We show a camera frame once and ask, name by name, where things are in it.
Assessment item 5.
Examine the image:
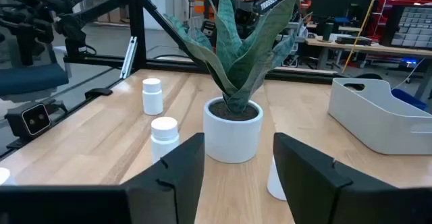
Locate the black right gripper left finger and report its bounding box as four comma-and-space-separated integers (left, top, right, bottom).
121, 132, 206, 224

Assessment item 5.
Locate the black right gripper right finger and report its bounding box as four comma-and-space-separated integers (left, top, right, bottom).
272, 132, 401, 224

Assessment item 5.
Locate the white round plant pot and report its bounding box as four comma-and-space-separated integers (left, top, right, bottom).
202, 96, 265, 165

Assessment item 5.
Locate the clear plastic container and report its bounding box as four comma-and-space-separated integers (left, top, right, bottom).
327, 77, 432, 156

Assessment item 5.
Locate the black table edge clip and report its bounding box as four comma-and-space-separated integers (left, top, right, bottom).
84, 87, 114, 100

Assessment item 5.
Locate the blue plastic bin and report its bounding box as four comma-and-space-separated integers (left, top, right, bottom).
390, 88, 428, 111

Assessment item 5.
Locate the green snake plant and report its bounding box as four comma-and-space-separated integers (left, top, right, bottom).
163, 0, 314, 114

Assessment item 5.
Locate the flat black case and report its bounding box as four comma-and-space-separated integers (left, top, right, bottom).
334, 34, 373, 46

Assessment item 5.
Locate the dark cup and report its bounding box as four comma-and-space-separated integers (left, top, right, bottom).
322, 21, 334, 42

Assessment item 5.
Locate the wooden workbench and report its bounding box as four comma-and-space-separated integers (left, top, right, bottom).
305, 36, 432, 70

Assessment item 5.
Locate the yellow pole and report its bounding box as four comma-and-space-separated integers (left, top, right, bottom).
341, 0, 383, 74

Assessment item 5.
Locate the orange parts shelf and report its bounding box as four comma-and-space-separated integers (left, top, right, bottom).
188, 0, 217, 39

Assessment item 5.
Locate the grey drawer cabinet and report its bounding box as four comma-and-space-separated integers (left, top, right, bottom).
381, 5, 432, 49

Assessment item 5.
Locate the silver frame bracket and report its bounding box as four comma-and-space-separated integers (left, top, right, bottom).
119, 36, 138, 80

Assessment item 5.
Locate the black table-level camera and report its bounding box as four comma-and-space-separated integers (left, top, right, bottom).
3, 99, 57, 140

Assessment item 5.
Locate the black aluminium table frame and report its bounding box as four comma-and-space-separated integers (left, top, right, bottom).
63, 0, 348, 85

